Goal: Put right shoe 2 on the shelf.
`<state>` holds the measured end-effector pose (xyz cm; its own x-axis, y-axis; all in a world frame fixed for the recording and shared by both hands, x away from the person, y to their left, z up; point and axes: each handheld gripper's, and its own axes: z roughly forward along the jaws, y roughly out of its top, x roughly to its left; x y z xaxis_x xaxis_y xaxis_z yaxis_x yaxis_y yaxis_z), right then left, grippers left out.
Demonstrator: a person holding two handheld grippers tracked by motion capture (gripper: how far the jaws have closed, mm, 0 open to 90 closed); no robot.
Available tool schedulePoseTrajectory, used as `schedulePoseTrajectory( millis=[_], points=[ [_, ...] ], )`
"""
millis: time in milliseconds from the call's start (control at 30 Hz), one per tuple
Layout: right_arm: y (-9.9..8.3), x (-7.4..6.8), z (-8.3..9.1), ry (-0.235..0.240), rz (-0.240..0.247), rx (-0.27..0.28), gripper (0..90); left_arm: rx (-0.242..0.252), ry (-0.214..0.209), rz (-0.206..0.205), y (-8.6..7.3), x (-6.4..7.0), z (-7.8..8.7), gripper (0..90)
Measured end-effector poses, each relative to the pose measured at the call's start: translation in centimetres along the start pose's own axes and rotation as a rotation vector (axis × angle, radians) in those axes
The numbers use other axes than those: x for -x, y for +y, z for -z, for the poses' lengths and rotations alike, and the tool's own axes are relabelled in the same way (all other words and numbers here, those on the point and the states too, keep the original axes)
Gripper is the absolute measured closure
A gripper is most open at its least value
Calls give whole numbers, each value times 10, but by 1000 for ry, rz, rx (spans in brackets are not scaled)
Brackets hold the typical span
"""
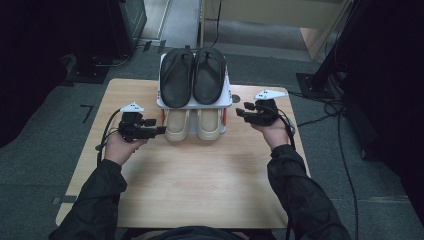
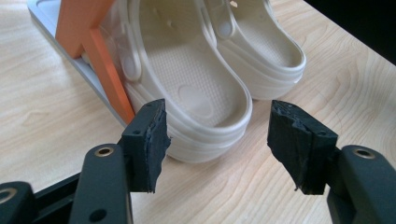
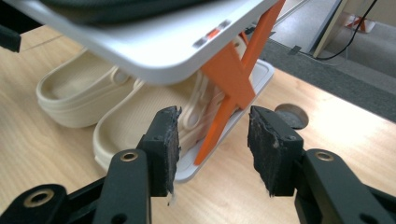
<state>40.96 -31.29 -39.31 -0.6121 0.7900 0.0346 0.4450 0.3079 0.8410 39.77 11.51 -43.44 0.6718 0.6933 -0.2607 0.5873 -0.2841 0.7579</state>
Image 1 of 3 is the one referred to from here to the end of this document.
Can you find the black angled floor tape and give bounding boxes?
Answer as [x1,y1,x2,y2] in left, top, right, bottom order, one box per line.
[79,104,95,124]

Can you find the person's torso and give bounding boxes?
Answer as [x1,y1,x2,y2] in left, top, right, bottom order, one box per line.
[121,225,278,240]

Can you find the black metal stand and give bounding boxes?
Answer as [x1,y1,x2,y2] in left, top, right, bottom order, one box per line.
[295,0,371,100]

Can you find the person's left hand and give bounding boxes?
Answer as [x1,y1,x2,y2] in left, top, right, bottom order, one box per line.
[103,132,148,167]

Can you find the grey floor tape strip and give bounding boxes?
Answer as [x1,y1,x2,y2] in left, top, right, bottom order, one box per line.
[52,195,78,205]

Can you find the dark cabinet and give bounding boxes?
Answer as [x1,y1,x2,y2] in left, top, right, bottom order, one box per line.
[106,0,148,58]

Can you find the beige slipper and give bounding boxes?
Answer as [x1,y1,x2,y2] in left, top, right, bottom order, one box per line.
[196,107,222,141]
[164,108,191,142]

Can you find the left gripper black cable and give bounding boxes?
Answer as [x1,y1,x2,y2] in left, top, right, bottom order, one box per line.
[95,107,123,168]

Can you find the black hanging cable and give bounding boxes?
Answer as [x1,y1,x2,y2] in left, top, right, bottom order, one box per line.
[209,0,223,48]

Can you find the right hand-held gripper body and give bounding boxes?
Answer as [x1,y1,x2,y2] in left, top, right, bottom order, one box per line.
[244,88,290,127]

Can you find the light wooden desk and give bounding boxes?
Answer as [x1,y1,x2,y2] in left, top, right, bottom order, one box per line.
[199,0,353,62]

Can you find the black stand base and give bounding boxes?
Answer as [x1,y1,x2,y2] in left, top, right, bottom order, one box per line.
[65,53,113,85]

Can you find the black floor cable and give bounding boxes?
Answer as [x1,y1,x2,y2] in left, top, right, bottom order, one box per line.
[288,89,360,240]

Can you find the black slipper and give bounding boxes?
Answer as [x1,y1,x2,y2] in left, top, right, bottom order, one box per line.
[192,46,228,106]
[159,48,196,109]

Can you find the person's right hand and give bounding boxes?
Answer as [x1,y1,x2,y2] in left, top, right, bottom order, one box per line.
[250,114,292,152]

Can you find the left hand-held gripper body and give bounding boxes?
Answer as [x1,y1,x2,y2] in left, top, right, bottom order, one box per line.
[117,101,158,143]

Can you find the white shoe rack orange posts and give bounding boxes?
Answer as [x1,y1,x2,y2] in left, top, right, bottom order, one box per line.
[156,51,234,136]

